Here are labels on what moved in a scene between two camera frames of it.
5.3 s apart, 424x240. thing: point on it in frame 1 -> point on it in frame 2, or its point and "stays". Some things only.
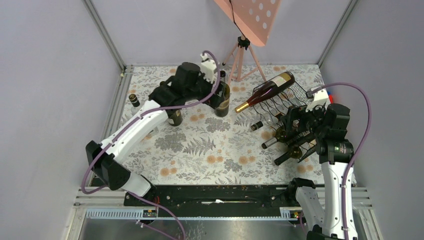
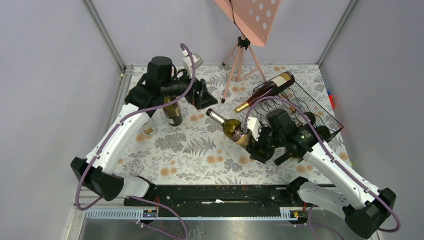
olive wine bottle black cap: x=294 y=151 stays
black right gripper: x=299 y=112 -> x=254 y=147
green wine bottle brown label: x=222 y=109 -> x=232 y=129
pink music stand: x=254 y=19 stays
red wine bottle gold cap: x=268 y=88 stays
